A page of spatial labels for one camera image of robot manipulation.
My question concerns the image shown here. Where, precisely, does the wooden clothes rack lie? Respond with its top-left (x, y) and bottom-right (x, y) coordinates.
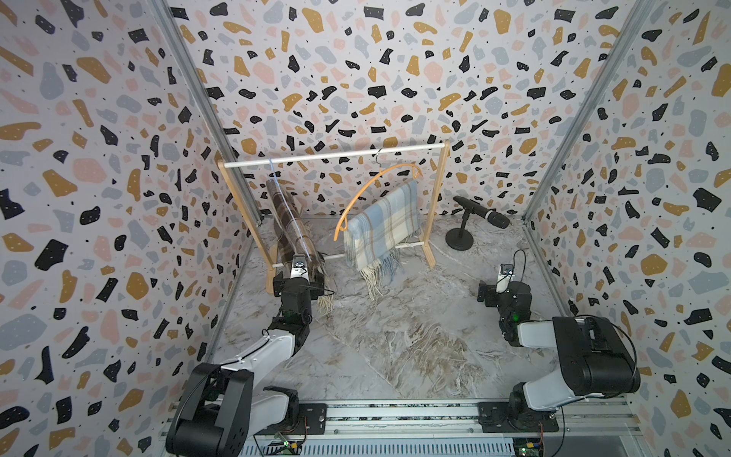
top-left (215, 139), bottom-right (451, 295)

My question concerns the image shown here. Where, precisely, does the blue plaid scarf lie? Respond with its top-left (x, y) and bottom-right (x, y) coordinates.
top-left (343, 179), bottom-right (420, 301)

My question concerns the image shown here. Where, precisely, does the orange plastic hanger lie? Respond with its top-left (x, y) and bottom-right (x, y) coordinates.
top-left (333, 149), bottom-right (424, 243)

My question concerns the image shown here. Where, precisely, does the green circuit board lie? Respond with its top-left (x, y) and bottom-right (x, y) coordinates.
top-left (513, 438), bottom-right (544, 457)
top-left (274, 439), bottom-right (302, 456)

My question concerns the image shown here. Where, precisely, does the brown plaid scarf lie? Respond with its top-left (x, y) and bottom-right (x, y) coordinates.
top-left (267, 178), bottom-right (334, 314)

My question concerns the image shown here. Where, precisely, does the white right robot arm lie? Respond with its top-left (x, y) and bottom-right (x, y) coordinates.
top-left (477, 278), bottom-right (641, 433)

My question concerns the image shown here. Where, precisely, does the black microphone on stand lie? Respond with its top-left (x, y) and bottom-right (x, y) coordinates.
top-left (444, 195), bottom-right (512, 252)

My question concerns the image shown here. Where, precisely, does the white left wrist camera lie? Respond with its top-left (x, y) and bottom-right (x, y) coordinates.
top-left (289, 254), bottom-right (310, 281)

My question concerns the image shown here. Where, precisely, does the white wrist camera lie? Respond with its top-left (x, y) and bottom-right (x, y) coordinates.
top-left (495, 264), bottom-right (514, 293)
top-left (289, 254), bottom-right (310, 281)

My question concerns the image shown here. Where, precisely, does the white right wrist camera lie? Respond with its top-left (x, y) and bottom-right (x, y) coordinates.
top-left (495, 264), bottom-right (514, 293)

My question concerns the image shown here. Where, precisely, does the green circuit board left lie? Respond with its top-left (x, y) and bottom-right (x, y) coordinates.
top-left (274, 439), bottom-right (302, 456)

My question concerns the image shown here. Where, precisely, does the green circuit board right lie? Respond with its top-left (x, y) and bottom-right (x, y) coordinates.
top-left (513, 438), bottom-right (544, 457)

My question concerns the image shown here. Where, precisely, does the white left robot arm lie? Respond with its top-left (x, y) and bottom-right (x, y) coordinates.
top-left (166, 268), bottom-right (327, 456)

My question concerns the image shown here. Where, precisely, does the light blue wire hanger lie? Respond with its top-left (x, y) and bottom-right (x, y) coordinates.
top-left (267, 171), bottom-right (318, 259)

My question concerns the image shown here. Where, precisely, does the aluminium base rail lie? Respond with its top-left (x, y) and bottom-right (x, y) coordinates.
top-left (156, 398), bottom-right (641, 457)

